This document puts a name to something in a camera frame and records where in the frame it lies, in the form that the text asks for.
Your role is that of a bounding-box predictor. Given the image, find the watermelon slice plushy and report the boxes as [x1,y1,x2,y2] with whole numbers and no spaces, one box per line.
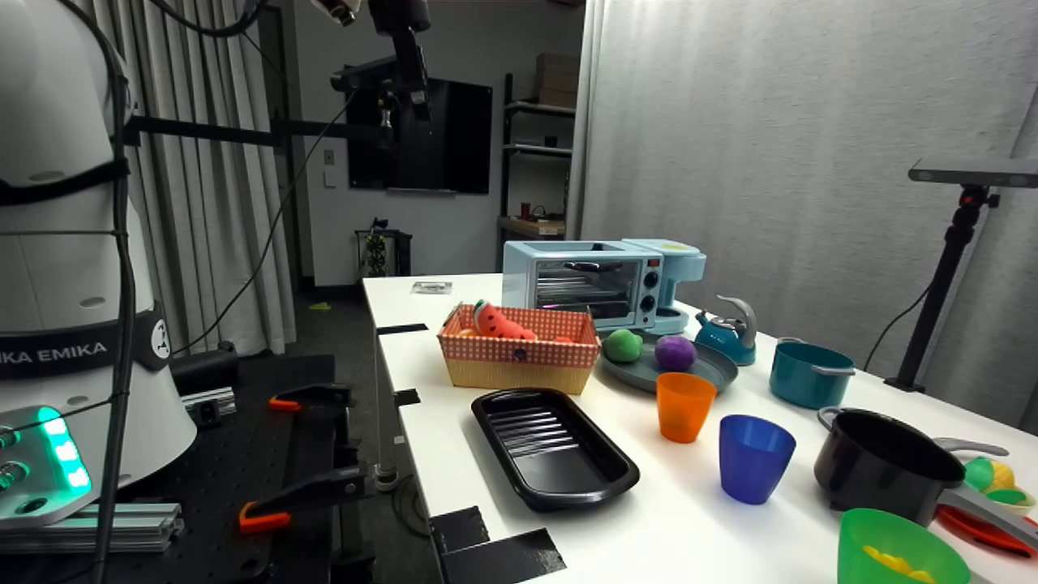
[474,303,536,341]

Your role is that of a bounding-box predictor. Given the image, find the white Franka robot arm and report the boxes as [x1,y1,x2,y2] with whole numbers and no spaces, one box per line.
[0,0,196,533]

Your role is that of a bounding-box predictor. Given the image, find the orange checkered cardboard box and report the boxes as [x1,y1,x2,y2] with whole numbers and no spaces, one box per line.
[439,305,601,396]

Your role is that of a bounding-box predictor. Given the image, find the black rectangular tray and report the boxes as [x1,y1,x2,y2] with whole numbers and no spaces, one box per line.
[471,388,639,514]

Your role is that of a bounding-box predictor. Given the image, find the light blue toy oven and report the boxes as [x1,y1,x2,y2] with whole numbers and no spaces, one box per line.
[504,237,706,333]

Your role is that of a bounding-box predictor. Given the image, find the green ball toy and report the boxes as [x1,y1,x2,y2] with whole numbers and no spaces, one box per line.
[603,329,643,363]

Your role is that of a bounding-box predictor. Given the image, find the grey round plate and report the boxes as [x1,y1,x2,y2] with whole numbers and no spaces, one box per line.
[597,337,743,396]

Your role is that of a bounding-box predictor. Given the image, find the dark storage shelf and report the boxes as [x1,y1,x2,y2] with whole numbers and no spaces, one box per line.
[499,53,578,240]

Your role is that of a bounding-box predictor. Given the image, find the purple ball toy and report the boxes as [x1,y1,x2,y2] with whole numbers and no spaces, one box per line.
[654,337,697,369]

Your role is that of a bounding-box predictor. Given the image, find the orange plastic cup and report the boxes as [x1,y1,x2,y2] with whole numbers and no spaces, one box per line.
[654,374,718,443]

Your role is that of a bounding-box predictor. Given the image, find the blue plastic cup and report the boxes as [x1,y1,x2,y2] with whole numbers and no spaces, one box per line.
[719,415,797,505]

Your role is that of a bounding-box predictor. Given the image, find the black cooking pot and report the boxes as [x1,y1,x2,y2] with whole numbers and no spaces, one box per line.
[814,410,964,526]

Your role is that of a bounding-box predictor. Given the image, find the green plastic cup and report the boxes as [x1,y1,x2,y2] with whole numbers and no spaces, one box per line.
[836,505,969,584]

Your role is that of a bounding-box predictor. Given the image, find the green yellow toy utensils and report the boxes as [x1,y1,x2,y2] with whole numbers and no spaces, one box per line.
[966,456,1033,510]

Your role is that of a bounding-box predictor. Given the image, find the black wall monitor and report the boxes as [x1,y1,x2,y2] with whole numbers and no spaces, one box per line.
[348,77,494,194]

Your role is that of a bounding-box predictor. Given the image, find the teal pot with handle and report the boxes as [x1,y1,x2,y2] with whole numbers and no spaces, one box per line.
[770,341,856,410]

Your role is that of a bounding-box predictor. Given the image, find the orange handled black clamp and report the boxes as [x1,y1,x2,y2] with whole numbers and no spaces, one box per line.
[238,466,363,536]

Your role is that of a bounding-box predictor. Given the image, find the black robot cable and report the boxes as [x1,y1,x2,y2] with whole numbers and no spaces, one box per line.
[58,0,142,584]

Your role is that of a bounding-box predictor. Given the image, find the black camera tripod stand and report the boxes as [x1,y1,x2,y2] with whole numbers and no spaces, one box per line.
[891,160,1038,388]

